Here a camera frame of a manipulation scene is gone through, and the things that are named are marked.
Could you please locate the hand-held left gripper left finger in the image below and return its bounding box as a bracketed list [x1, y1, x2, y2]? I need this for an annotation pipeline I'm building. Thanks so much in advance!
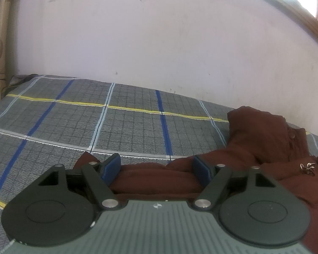
[39, 153, 128, 213]

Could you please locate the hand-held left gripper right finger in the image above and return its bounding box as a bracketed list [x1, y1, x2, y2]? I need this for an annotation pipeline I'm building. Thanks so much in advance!
[192, 155, 279, 213]

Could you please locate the brown padded jacket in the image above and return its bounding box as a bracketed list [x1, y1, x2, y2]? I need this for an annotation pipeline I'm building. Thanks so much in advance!
[74, 106, 318, 248]

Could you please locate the grey plaid bed sheet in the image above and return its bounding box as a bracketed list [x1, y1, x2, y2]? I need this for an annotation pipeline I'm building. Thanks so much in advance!
[0, 74, 318, 229]

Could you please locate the beige floral curtain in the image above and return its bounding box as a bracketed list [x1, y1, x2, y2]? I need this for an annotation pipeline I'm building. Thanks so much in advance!
[0, 0, 22, 107]

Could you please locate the brown wooden window frame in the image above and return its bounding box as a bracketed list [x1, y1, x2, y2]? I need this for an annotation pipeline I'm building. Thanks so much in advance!
[238, 0, 318, 52]

